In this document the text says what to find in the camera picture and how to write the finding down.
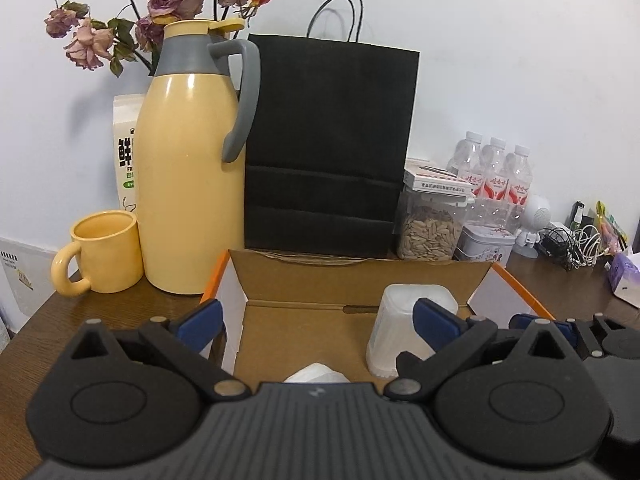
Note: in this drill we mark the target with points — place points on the white tin box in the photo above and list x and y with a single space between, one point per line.
485 245

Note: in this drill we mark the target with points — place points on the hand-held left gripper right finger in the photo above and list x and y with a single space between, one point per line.
435 325

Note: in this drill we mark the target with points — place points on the clear jar of seeds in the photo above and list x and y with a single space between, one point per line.
430 232

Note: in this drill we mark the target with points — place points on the white board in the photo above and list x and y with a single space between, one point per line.
25 280

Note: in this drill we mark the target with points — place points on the colourful snack packets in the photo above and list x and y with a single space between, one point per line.
612 227

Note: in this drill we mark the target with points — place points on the translucent plastic container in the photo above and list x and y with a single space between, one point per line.
395 320

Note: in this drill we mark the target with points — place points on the yellow mug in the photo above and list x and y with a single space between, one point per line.
110 255

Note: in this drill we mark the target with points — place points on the white round gadget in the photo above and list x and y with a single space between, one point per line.
535 215

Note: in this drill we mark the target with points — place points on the white milk carton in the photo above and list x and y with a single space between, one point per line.
125 150

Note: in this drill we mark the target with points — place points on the white crumpled tissue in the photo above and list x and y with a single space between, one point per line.
315 374

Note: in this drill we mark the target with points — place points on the purple tissue pack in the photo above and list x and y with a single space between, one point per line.
627 277

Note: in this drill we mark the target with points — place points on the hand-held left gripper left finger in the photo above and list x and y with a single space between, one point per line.
200 325

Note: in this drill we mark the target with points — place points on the yellow thermos jug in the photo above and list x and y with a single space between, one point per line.
185 185

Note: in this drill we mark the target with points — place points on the black paper bag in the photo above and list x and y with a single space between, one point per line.
325 135

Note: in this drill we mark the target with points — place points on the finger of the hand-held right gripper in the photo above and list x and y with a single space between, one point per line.
615 342
565 332

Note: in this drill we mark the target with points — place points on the cardboard box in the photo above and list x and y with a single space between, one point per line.
310 280

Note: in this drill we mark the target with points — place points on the white and red box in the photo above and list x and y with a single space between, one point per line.
435 177

